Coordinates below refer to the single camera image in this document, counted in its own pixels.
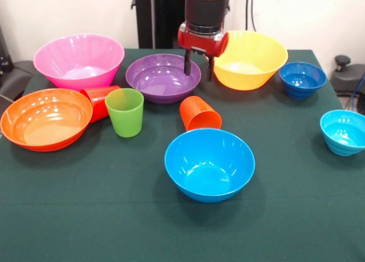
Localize purple bowl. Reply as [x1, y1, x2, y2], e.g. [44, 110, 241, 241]
[125, 54, 202, 105]

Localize blue cable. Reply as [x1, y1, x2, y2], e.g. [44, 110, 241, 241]
[343, 73, 365, 114]

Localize black stand base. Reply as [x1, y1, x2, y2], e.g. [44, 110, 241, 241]
[330, 55, 365, 97]
[0, 59, 37, 103]

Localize large pink bowl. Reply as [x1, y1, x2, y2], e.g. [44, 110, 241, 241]
[33, 34, 125, 92]

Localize orange bowl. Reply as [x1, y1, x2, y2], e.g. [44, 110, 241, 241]
[0, 88, 94, 153]

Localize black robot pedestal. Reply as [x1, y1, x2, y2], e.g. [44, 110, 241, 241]
[131, 0, 230, 50]

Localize red cup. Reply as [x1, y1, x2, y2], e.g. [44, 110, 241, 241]
[79, 85, 122, 124]

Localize dark green tablecloth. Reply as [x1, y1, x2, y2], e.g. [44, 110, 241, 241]
[0, 48, 365, 262]

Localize large yellow bowl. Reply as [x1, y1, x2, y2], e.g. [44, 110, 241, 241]
[202, 30, 289, 91]

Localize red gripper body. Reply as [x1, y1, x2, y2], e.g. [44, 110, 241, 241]
[177, 21, 230, 59]

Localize small cyan ribbed bowl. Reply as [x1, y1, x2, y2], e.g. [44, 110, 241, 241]
[319, 109, 365, 157]

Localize black wall cables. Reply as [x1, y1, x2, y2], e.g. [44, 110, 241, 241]
[245, 0, 257, 32]

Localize orange cup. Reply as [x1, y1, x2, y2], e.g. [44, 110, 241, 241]
[179, 96, 222, 132]

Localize small dark blue bowl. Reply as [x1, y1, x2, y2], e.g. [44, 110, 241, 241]
[278, 62, 328, 100]

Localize sky blue bowl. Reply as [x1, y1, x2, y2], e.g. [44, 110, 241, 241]
[164, 128, 256, 204]

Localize green cup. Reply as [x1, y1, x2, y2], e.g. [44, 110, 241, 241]
[104, 88, 145, 138]

